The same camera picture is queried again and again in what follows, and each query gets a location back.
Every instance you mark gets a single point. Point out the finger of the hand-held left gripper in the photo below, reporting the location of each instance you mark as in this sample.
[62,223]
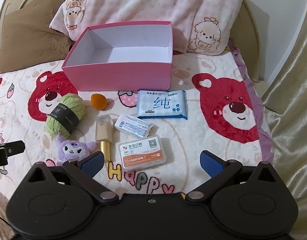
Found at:
[15,147]

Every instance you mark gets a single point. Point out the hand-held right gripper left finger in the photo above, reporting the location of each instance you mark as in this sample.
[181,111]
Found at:
[93,163]

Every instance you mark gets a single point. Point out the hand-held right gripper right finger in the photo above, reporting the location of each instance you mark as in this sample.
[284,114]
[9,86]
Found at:
[211,163]

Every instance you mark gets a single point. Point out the purple plush toy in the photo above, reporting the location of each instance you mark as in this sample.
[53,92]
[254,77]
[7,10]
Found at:
[71,150]

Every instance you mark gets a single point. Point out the foundation bottle with gold cap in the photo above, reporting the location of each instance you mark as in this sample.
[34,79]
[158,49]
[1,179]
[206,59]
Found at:
[104,130]

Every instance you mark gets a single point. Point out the clear floss pick box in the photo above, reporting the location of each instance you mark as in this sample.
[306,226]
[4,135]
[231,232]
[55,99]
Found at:
[141,152]

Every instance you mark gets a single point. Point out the green yarn ball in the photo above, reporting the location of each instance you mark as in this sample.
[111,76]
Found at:
[68,102]

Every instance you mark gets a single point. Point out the pink cardboard box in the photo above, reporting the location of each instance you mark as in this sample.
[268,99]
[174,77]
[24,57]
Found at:
[113,77]

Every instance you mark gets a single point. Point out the small white plastic packet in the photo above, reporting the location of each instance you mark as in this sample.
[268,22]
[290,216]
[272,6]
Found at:
[133,125]

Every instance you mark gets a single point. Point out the orange makeup sponge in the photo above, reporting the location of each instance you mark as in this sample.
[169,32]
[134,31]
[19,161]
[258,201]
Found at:
[98,101]

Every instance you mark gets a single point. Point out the blue wet wipes pack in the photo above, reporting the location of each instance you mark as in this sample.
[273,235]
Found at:
[161,105]

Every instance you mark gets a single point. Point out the golden satin curtain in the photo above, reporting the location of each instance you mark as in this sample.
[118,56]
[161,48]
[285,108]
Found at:
[291,130]

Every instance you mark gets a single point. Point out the brown pillow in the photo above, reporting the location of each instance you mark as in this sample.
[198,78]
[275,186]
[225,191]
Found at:
[31,37]

